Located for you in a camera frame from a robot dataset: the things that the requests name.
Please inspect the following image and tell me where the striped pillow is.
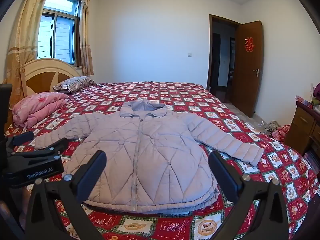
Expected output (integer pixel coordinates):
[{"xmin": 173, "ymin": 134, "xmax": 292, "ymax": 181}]
[{"xmin": 53, "ymin": 76, "xmax": 95, "ymax": 94}]

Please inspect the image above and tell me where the colourful flat box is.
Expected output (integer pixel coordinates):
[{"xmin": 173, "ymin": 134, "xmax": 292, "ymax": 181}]
[{"xmin": 295, "ymin": 95, "xmax": 314, "ymax": 109}]

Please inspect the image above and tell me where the red paper door decoration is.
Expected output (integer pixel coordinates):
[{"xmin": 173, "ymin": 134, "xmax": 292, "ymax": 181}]
[{"xmin": 244, "ymin": 37, "xmax": 254, "ymax": 53}]

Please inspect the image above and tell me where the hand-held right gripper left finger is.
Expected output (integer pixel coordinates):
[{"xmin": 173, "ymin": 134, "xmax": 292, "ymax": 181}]
[{"xmin": 25, "ymin": 150, "xmax": 107, "ymax": 240}]

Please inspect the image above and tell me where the wide beige floral curtain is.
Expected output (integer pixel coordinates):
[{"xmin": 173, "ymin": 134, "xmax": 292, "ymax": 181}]
[{"xmin": 6, "ymin": 0, "xmax": 54, "ymax": 103}]

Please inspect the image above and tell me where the red checked printed blanket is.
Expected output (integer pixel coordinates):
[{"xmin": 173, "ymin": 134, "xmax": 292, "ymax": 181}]
[{"xmin": 5, "ymin": 81, "xmax": 320, "ymax": 240}]

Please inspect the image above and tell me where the red plastic bag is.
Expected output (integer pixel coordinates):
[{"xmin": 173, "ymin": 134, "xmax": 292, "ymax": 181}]
[{"xmin": 271, "ymin": 124, "xmax": 292, "ymax": 143}]

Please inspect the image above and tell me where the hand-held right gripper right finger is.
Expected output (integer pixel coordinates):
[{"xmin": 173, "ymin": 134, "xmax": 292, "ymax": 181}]
[{"xmin": 208, "ymin": 151, "xmax": 298, "ymax": 240}]

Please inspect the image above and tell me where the folded pink quilt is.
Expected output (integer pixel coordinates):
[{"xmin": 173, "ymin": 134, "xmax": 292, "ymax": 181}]
[{"xmin": 12, "ymin": 92, "xmax": 68, "ymax": 128}]

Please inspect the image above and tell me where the lilac quilted puffer jacket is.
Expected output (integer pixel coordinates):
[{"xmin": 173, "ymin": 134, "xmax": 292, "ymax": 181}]
[{"xmin": 34, "ymin": 99, "xmax": 265, "ymax": 214}]

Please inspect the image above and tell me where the cream wooden headboard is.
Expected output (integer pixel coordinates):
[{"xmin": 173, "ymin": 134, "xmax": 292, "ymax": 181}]
[{"xmin": 24, "ymin": 58, "xmax": 81, "ymax": 98}]

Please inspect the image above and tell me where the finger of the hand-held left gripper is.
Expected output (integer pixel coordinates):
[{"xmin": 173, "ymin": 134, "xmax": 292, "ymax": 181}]
[
  {"xmin": 11, "ymin": 138, "xmax": 69, "ymax": 159},
  {"xmin": 5, "ymin": 131, "xmax": 34, "ymax": 147}
]

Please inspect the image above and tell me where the brown wooden dresser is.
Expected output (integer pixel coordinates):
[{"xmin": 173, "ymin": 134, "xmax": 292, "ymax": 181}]
[{"xmin": 284, "ymin": 101, "xmax": 320, "ymax": 155}]

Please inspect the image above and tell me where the pile of floor clutter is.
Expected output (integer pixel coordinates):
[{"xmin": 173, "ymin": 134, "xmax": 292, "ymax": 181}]
[{"xmin": 257, "ymin": 120, "xmax": 282, "ymax": 133}]

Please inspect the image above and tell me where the brown wooden door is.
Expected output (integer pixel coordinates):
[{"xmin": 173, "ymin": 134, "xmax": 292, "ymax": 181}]
[{"xmin": 235, "ymin": 21, "xmax": 265, "ymax": 118}]

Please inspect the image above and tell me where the narrow beige floral curtain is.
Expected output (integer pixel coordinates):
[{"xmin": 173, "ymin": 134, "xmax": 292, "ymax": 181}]
[{"xmin": 79, "ymin": 0, "xmax": 95, "ymax": 76}]

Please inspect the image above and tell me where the dark door frame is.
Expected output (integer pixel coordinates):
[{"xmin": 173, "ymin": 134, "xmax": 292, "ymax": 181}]
[{"xmin": 207, "ymin": 14, "xmax": 242, "ymax": 98}]

